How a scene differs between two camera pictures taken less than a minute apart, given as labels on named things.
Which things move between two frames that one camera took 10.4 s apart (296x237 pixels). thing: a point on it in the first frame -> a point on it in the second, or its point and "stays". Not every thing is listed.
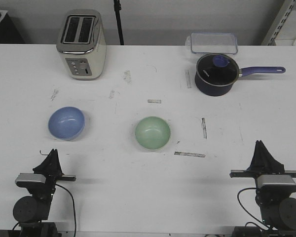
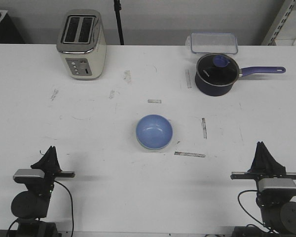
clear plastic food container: (213, 43) stays
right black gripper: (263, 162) stays
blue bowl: (66, 123) -> (154, 131)
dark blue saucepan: (216, 76) stays
